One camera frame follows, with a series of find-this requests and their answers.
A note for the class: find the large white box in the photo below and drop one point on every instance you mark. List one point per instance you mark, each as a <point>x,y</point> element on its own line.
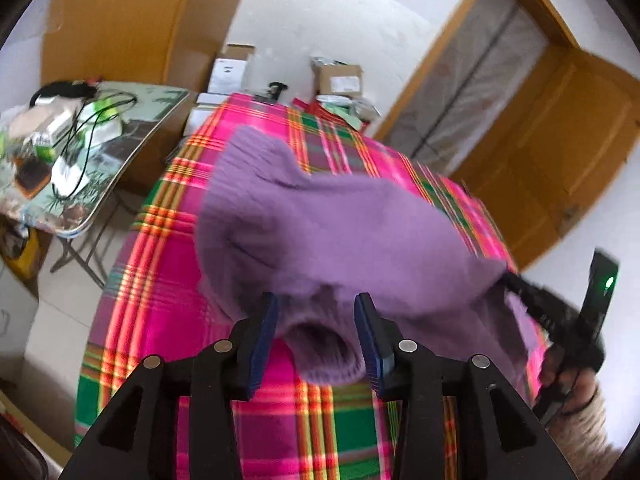
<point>205,112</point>

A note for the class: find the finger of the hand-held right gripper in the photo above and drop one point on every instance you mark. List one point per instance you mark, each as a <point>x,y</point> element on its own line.
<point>530,297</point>

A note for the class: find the crumpled white tissue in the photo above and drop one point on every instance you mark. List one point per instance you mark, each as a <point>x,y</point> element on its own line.
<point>70,175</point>

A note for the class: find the yellow bag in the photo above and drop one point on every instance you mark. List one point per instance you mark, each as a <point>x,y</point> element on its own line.
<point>22,255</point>

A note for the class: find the wooden wardrobe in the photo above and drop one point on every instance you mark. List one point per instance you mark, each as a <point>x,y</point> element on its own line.
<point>125,15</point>

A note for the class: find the clear plastic door curtain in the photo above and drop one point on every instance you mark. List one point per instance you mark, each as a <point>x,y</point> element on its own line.
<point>475,70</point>

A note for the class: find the green tissue pack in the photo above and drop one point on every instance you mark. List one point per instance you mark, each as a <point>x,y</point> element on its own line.
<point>105,120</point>

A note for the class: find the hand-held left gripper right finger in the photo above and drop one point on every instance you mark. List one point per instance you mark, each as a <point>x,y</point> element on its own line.
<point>370,345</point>

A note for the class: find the black pouch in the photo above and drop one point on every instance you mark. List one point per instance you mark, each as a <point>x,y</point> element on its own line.
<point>65,91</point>

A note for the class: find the printed top folding table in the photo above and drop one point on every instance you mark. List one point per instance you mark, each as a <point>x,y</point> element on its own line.
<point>145,120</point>

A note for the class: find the open white box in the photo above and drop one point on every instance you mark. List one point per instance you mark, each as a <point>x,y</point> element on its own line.
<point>230,70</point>

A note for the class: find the wooden door frame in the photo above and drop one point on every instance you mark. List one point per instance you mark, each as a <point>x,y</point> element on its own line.
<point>442,45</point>

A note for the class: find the wooden hairbrush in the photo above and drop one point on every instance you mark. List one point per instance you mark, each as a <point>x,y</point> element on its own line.
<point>32,177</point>

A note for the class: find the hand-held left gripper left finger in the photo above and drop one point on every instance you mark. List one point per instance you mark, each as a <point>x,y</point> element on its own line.
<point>262,340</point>

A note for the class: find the wooden door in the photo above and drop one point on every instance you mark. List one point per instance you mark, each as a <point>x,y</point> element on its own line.
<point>565,150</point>

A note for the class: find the brown cardboard box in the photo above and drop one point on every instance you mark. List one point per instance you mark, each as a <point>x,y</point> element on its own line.
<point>337,77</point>

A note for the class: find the white green medicine box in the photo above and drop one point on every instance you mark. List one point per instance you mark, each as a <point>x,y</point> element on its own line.
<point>47,142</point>

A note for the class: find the person's right forearm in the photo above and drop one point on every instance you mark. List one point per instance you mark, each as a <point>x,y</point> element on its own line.
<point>585,440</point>

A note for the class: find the pink plaid bed sheet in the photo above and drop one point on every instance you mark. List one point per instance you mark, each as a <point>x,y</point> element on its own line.
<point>160,285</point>

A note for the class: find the grey parcel bags pile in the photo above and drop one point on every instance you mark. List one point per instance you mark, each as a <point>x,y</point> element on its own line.
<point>350,107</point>

